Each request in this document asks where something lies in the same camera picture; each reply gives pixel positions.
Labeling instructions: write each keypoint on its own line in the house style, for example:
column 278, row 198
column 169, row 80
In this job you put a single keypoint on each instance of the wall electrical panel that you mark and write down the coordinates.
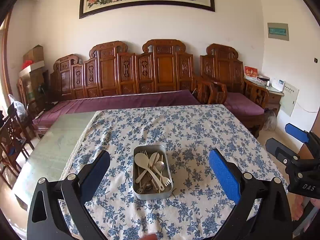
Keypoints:
column 278, row 31

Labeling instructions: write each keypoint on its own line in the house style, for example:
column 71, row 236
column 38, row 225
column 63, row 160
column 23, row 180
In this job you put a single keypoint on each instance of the person's right hand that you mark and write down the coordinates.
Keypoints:
column 297, row 208

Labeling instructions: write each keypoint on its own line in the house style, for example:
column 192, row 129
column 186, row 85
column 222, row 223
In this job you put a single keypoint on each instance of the long carved wooden sofa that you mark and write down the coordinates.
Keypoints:
column 163, row 66

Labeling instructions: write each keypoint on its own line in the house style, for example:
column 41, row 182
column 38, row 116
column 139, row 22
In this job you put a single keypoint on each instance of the wooden chopstick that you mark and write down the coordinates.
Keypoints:
column 160, row 167

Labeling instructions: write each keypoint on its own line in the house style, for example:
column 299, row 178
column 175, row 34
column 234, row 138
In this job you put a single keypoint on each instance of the white plastic spoon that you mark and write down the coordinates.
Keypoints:
column 142, row 161

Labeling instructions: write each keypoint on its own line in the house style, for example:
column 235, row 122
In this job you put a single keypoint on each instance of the metal rectangular tray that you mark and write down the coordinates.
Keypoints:
column 139, row 174

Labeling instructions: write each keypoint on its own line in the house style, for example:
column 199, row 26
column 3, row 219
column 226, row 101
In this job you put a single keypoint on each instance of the white plastic bag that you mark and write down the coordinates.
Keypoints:
column 20, row 108

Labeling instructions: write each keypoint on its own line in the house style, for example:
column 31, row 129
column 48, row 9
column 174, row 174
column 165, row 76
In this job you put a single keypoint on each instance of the large metal spoon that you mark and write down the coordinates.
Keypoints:
column 147, row 186

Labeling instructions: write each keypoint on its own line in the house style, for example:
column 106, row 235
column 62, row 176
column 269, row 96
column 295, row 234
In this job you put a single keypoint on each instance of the white wall cabinet door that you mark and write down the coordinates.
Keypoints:
column 288, row 100

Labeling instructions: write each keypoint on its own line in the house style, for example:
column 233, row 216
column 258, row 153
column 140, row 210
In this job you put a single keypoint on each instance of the white plastic spork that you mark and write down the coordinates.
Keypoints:
column 153, row 159

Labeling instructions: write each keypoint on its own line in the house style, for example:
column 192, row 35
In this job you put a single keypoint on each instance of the black desk lamp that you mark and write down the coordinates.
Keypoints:
column 42, row 89

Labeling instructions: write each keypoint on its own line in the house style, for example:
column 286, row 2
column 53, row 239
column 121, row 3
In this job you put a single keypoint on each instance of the dark wooden dining chair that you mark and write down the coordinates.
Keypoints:
column 13, row 140

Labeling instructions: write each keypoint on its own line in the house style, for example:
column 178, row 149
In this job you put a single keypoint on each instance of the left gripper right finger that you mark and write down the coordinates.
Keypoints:
column 227, row 174

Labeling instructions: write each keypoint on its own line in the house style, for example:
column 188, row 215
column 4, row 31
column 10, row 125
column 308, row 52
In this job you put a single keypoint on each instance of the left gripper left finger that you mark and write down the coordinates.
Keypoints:
column 91, row 176

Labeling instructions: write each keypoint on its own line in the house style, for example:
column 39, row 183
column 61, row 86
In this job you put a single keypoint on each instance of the person's left hand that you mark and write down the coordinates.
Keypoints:
column 149, row 237

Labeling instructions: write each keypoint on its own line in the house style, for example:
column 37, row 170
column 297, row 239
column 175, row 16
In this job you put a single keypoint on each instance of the stacked cardboard boxes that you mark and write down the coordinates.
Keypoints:
column 31, row 75

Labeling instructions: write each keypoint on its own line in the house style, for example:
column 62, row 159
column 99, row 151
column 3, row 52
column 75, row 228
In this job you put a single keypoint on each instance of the small metal spoon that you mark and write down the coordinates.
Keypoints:
column 156, row 170

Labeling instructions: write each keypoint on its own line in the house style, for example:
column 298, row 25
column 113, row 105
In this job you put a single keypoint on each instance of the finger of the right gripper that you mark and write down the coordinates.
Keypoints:
column 297, row 133
column 281, row 152

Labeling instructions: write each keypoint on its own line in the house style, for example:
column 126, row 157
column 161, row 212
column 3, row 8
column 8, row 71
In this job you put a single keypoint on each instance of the carved wooden armchair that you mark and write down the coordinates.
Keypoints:
column 244, row 99

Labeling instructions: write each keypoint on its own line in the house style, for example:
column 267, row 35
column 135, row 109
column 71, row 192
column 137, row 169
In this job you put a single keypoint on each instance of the wooden side table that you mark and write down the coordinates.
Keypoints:
column 273, row 102

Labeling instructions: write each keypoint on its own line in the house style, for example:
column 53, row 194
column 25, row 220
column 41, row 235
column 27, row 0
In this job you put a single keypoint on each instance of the metal fork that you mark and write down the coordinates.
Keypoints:
column 145, row 153

